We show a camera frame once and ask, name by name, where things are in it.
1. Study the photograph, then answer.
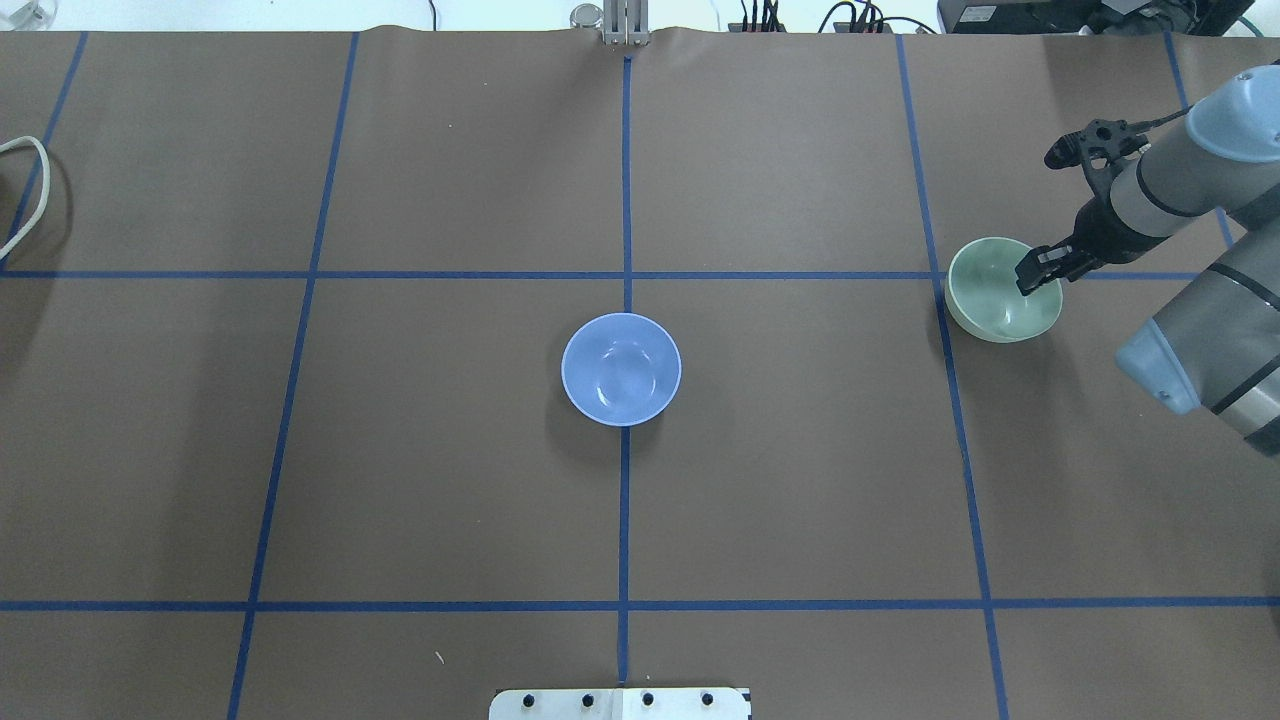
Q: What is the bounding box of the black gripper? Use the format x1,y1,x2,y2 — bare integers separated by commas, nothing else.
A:
1015,199,1166,297

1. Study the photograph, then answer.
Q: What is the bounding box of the green bowl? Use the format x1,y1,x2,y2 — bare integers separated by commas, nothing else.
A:
943,237,1064,345

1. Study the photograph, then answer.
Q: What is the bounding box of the blue bowl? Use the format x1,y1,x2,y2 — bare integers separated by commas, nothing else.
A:
559,313,684,428

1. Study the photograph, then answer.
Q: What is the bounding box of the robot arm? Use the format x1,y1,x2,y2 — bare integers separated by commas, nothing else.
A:
1014,61,1279,460

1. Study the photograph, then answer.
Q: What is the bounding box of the black monitor base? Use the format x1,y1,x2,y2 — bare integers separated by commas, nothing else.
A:
936,1,1254,37

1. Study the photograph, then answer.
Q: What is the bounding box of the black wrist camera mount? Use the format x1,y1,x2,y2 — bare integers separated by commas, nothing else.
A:
1043,119,1152,200

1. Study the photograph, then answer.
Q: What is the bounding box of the aluminium frame post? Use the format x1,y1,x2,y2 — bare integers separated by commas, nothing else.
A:
600,0,652,46

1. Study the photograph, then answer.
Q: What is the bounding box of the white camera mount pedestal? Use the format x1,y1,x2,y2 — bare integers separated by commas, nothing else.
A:
488,685,753,719

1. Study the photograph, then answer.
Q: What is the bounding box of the white toaster power cord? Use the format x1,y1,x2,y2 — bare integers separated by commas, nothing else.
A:
0,136,51,263

